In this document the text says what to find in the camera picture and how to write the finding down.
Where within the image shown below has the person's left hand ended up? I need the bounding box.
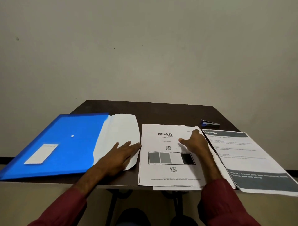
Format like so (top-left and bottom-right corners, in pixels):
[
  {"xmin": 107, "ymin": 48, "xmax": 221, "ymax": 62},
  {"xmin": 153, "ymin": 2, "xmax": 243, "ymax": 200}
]
[{"xmin": 96, "ymin": 141, "xmax": 142, "ymax": 177}]

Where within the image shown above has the person's left forearm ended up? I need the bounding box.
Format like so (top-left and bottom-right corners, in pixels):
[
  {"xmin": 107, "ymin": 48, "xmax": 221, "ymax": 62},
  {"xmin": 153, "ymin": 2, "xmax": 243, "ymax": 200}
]
[{"xmin": 27, "ymin": 161, "xmax": 112, "ymax": 226}]

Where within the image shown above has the printed sheet with grey bands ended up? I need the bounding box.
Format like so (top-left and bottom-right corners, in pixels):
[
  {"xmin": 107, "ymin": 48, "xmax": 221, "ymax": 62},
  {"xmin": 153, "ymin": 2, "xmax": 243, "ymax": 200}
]
[{"xmin": 201, "ymin": 129, "xmax": 298, "ymax": 197}]

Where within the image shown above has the person's right forearm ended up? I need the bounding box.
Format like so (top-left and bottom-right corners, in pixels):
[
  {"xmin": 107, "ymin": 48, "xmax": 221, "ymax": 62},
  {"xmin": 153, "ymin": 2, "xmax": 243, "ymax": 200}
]
[{"xmin": 197, "ymin": 151, "xmax": 262, "ymax": 226}]

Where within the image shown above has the person's right hand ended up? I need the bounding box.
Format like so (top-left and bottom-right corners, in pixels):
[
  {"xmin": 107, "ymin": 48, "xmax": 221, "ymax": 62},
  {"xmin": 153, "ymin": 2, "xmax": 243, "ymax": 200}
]
[{"xmin": 178, "ymin": 129, "xmax": 211, "ymax": 162}]

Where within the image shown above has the person's leg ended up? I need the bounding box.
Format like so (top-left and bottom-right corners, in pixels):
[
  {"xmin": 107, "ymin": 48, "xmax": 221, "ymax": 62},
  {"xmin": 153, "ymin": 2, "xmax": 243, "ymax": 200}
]
[
  {"xmin": 169, "ymin": 215, "xmax": 199, "ymax": 226},
  {"xmin": 115, "ymin": 208, "xmax": 152, "ymax": 226}
]

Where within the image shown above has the person's right leg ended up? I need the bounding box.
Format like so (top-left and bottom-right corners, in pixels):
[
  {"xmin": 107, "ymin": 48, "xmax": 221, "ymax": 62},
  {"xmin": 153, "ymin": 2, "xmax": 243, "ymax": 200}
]
[{"xmin": 169, "ymin": 215, "xmax": 199, "ymax": 226}]

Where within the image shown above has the blue plastic document folder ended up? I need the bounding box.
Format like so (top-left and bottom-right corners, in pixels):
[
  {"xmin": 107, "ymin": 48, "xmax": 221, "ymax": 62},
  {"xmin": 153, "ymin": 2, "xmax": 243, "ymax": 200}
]
[{"xmin": 0, "ymin": 113, "xmax": 141, "ymax": 181}]

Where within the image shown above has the blue stapler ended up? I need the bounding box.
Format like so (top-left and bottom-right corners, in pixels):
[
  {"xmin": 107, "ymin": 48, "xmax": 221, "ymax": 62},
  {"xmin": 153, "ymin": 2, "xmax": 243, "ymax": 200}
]
[{"xmin": 201, "ymin": 119, "xmax": 221, "ymax": 128}]

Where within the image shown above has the person's left leg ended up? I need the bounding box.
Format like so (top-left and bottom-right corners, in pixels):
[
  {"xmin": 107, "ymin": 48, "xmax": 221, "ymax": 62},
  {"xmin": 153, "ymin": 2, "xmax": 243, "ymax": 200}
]
[{"xmin": 115, "ymin": 208, "xmax": 152, "ymax": 226}]

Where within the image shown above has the white sheet with grey bars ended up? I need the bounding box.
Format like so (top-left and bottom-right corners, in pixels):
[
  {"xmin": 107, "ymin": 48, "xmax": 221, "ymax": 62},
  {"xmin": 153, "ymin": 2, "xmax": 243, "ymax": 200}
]
[{"xmin": 138, "ymin": 124, "xmax": 208, "ymax": 188}]

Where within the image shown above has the black metal table frame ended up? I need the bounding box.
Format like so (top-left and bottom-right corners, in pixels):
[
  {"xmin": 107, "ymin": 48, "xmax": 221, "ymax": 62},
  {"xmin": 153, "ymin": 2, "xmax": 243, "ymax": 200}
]
[{"xmin": 105, "ymin": 188, "xmax": 185, "ymax": 226}]

